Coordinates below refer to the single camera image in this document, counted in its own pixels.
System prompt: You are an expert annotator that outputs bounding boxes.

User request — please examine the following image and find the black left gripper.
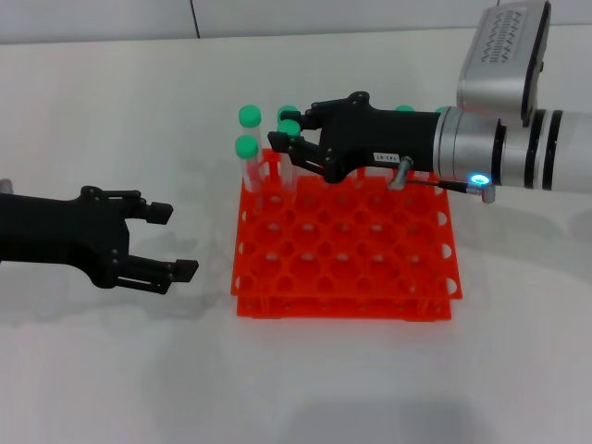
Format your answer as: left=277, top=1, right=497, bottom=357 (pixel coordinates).
left=0, top=186, right=201, bottom=296

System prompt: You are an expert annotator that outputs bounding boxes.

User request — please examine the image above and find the orange plastic test tube rack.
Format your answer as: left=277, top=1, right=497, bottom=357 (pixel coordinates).
left=229, top=148, right=463, bottom=323

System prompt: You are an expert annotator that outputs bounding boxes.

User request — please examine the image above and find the grey metal right gripper plug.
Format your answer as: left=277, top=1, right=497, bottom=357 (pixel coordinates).
left=387, top=155, right=416, bottom=192

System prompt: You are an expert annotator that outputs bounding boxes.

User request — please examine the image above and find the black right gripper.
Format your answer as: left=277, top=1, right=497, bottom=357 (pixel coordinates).
left=267, top=91, right=441, bottom=184

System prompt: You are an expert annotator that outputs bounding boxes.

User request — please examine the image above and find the dark right arm cable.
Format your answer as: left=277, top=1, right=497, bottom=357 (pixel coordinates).
left=406, top=177, right=497, bottom=204

